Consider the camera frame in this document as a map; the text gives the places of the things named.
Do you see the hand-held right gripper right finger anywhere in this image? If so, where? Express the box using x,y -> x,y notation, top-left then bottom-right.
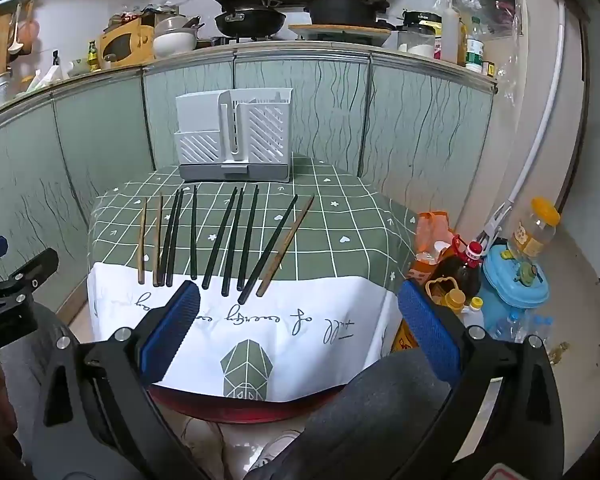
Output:
397,277 -> 566,480

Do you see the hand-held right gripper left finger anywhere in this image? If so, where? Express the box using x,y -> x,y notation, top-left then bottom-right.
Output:
27,280 -> 216,480

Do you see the black chopstick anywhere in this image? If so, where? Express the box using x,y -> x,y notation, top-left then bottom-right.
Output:
221,186 -> 245,297
190,185 -> 199,281
158,188 -> 180,287
166,188 -> 186,288
201,186 -> 238,291
238,194 -> 299,305
236,184 -> 260,292

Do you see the wooden chopstick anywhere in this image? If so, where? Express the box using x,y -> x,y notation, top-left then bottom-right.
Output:
137,198 -> 149,286
256,195 -> 316,298
152,195 -> 164,288

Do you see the white plastic utensil holder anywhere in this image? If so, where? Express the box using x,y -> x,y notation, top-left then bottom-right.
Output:
175,87 -> 295,182

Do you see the oil bottle yellow cap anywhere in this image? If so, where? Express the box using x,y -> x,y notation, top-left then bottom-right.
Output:
424,275 -> 469,312

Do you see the dark sauce bottle red cap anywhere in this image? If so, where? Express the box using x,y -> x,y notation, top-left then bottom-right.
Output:
439,240 -> 484,307

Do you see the person's right leg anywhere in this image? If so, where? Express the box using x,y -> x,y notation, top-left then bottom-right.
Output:
245,355 -> 461,480

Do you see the pack of water bottles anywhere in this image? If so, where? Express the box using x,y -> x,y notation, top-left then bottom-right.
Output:
494,309 -> 554,344

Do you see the blue plastic container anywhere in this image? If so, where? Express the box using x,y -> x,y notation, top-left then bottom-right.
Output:
481,244 -> 551,334

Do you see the red round table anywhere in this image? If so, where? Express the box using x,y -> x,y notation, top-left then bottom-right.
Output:
147,386 -> 347,424

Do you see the orange plastic bag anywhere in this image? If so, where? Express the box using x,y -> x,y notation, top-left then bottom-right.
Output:
409,210 -> 457,282

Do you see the green checked tablecloth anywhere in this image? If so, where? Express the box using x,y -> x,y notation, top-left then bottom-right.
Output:
86,152 -> 422,402

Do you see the clear jar yellow lid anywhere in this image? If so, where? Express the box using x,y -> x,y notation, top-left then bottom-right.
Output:
506,197 -> 562,262

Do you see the white plastic bag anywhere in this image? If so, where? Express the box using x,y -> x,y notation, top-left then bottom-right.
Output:
26,64 -> 72,94

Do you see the hanging metal ladle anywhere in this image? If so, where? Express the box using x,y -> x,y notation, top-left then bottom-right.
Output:
6,2 -> 27,57

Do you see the hanging wooden spatula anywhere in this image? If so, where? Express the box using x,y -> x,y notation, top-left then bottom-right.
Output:
17,16 -> 42,57

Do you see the yellow microwave oven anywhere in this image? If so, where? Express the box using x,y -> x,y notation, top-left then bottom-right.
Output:
97,14 -> 156,69

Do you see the white pipe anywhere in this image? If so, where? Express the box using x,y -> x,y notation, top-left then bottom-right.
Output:
509,0 -> 567,207

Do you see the white cooking pot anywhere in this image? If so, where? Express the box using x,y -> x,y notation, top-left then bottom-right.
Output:
152,15 -> 202,59

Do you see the green label plastic bottle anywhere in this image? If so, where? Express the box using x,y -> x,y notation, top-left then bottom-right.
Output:
464,16 -> 485,74

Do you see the clear jar white powder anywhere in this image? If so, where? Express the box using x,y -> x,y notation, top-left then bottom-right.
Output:
397,26 -> 437,58

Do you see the white squeeze bottle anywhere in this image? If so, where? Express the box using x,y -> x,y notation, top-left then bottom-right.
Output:
440,4 -> 461,64

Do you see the gas stove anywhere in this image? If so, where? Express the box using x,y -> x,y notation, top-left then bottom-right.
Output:
211,31 -> 302,47

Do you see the wooden cutting board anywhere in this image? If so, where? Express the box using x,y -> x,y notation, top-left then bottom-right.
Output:
288,22 -> 394,45

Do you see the black lidded appliance yellow tag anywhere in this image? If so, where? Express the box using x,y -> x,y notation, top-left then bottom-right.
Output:
401,9 -> 444,29

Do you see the black wok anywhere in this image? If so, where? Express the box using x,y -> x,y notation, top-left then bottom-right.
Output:
205,0 -> 287,37

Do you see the black cast iron pot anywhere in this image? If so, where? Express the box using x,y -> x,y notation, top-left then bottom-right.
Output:
304,0 -> 391,27

